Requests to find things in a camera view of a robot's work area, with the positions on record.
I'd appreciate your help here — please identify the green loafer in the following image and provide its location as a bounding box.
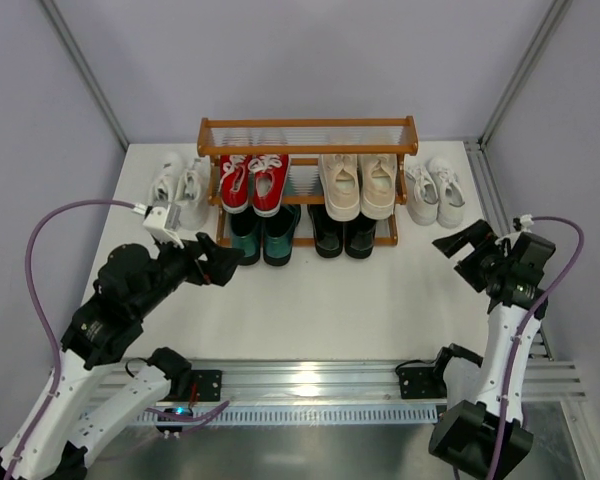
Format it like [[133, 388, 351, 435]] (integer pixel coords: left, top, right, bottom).
[[263, 205, 301, 267], [229, 209, 262, 266]]

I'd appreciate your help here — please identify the red canvas shoe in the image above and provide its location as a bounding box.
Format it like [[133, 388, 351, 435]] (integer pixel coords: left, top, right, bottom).
[[219, 155, 252, 214], [248, 154, 290, 218]]

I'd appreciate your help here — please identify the black loafer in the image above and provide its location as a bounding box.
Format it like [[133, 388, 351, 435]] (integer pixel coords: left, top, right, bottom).
[[344, 214, 377, 260], [307, 204, 344, 259]]

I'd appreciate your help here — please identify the beige lace sneaker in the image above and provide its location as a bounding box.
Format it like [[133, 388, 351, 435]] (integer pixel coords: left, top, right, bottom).
[[318, 154, 360, 222], [358, 154, 398, 221]]

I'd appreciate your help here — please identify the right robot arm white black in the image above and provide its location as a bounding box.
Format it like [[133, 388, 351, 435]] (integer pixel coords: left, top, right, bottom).
[[429, 215, 556, 479]]

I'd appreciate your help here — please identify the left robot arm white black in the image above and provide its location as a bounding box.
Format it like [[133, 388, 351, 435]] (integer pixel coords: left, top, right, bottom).
[[0, 233, 244, 479]]

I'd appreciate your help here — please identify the wooden two-tier shoe shelf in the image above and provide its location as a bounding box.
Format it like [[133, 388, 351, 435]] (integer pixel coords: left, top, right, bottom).
[[197, 116, 419, 246]]

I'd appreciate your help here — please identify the white sneaker far right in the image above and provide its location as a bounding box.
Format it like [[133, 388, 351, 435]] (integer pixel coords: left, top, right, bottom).
[[427, 156, 466, 229]]

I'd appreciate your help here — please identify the white sneaker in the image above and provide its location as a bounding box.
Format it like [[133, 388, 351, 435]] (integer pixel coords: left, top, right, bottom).
[[148, 151, 185, 205], [427, 156, 466, 229], [175, 158, 210, 231], [405, 165, 439, 226]]

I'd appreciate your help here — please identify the white sneaker left inner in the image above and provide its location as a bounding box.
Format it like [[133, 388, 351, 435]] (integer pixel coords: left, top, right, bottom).
[[175, 158, 210, 231]]

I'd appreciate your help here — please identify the white sneaker right inner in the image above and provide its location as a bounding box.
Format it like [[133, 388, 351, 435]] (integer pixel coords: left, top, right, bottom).
[[405, 165, 439, 226]]

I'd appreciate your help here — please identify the white sneaker far left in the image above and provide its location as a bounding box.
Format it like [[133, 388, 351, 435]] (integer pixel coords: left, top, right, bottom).
[[148, 151, 185, 205]]

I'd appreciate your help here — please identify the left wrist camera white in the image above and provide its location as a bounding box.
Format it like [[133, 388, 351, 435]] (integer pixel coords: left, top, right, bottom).
[[133, 202, 184, 249]]

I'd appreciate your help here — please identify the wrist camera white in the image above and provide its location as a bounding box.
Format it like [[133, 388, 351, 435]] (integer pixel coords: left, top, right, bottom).
[[133, 202, 184, 249], [496, 214, 534, 246]]

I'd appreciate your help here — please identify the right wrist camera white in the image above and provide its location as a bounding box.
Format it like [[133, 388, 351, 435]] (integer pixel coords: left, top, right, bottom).
[[496, 214, 534, 246]]

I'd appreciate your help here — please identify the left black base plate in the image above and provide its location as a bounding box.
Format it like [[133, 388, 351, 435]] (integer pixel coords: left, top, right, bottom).
[[165, 370, 223, 403]]

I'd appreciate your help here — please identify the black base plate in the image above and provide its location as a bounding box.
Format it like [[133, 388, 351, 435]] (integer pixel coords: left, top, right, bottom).
[[165, 370, 223, 403], [395, 364, 447, 400]]

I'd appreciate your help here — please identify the aluminium mounting rail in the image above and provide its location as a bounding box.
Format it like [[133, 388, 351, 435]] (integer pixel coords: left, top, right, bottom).
[[192, 359, 586, 405]]

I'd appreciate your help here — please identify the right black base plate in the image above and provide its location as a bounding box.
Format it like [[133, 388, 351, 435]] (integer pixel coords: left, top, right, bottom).
[[395, 364, 447, 400]]

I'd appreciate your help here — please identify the slotted grey cable duct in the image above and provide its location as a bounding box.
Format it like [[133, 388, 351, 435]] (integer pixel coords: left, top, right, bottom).
[[134, 403, 439, 427]]

